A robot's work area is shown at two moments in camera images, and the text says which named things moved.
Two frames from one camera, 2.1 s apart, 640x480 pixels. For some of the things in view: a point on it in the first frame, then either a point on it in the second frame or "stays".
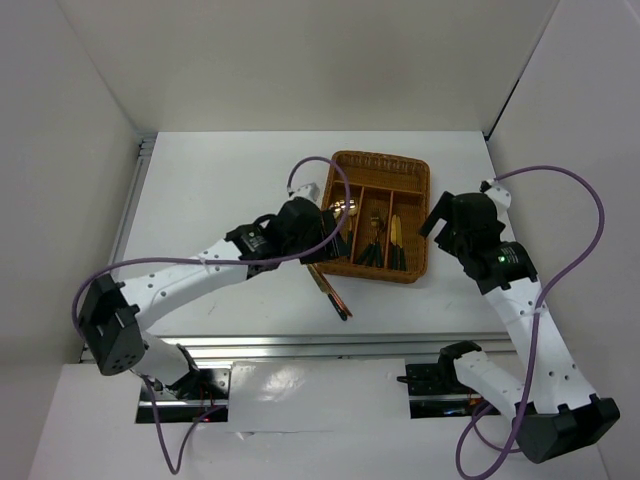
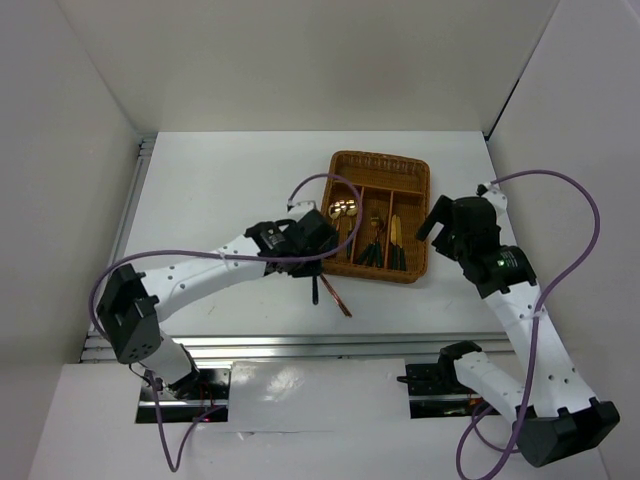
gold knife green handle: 393,240 stays
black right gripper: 441,210 stays
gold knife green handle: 335,304 → 315,290
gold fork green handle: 374,222 stays
